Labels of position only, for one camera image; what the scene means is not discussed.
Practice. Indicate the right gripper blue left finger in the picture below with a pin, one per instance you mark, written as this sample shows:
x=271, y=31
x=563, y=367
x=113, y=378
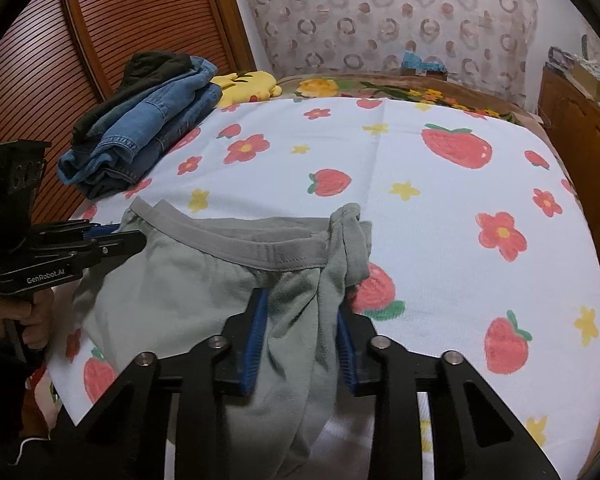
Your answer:
x=245, y=332

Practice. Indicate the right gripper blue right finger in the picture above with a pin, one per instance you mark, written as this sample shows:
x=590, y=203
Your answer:
x=359, y=371

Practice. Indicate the person's left hand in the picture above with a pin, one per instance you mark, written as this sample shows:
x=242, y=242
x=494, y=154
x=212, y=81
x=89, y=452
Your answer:
x=34, y=315

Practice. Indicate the folded blue jeans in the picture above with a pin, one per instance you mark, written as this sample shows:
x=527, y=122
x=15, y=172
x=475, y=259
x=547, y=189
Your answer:
x=128, y=141

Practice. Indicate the white strawberry flower bedsheet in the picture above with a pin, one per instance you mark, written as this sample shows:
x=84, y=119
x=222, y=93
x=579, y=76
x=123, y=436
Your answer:
x=445, y=230

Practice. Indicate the wooden louvered wardrobe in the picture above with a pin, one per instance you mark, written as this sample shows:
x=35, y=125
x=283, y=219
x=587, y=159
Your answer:
x=59, y=58

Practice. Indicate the folded black pants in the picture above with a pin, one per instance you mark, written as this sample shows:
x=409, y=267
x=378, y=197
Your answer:
x=144, y=71

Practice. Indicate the yellow pikachu plush toy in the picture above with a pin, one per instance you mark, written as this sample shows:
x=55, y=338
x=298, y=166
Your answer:
x=245, y=87

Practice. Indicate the floral brown blanket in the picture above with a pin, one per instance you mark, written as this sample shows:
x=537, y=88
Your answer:
x=415, y=89

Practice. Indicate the cardboard box with blue bag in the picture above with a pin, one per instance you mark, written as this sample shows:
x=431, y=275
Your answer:
x=414, y=65

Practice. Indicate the wooden sideboard cabinet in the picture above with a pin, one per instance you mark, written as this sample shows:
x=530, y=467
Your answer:
x=572, y=123

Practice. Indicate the circle patterned sheer curtain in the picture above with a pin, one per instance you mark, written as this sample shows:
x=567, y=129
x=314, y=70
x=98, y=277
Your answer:
x=482, y=44

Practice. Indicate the cardboard box on cabinet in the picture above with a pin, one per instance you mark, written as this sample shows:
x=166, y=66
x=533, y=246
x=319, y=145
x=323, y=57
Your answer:
x=587, y=74

